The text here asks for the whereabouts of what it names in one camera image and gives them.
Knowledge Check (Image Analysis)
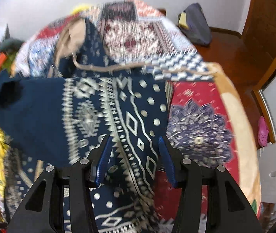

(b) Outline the wooden door frame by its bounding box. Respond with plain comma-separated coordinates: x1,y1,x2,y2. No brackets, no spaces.
240,0,276,144

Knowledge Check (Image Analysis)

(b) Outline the dark grey pillow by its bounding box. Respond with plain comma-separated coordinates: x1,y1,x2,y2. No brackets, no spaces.
0,38,24,53

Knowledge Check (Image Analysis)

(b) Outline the navy patterned garment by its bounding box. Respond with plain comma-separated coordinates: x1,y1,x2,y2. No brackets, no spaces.
0,19,175,233

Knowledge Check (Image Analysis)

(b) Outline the pink rubber clog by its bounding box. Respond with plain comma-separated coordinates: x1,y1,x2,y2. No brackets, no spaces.
257,116,269,147

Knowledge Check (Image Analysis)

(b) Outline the green patterned cloth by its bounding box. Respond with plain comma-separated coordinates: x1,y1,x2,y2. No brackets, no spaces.
1,52,17,75

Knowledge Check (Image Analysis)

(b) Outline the purple grey bag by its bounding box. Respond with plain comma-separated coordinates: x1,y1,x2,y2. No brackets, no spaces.
178,3,212,46

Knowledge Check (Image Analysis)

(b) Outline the patchwork patterned bedspread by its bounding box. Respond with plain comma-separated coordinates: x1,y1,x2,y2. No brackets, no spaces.
3,0,262,233

